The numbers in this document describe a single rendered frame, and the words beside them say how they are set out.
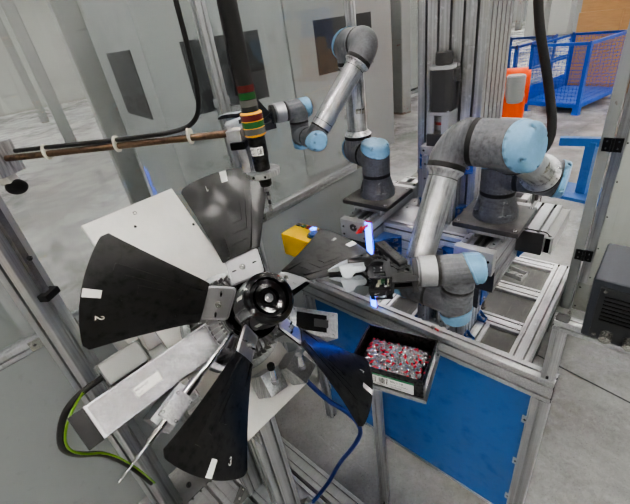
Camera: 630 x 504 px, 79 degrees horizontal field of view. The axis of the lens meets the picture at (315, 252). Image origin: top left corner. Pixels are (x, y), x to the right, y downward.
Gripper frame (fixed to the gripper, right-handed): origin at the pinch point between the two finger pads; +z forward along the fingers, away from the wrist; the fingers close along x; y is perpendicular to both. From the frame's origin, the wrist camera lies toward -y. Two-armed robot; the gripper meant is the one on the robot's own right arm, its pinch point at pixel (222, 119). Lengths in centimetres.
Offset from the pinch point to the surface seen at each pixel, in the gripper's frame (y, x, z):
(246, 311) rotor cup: 12, -86, 19
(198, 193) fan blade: -1, -54, 20
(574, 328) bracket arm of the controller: 26, -115, -47
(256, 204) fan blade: 1, -64, 8
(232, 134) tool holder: -20, -71, 11
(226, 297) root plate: 12, -80, 22
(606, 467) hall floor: 130, -127, -100
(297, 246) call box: 37, -39, -9
